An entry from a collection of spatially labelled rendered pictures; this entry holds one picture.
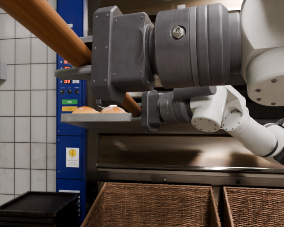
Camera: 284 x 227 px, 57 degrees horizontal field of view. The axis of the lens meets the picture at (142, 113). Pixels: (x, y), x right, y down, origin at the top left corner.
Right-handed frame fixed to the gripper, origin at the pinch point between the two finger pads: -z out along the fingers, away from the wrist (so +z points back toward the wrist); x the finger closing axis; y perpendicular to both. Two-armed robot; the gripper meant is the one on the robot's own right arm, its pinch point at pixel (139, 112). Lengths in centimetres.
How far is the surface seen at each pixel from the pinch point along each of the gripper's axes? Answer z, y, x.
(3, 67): -103, -5, -35
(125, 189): -49, 41, 31
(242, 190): -2, 75, 29
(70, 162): -74, 23, 17
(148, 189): -40, 48, 30
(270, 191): 9, 81, 29
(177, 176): -29, 59, 24
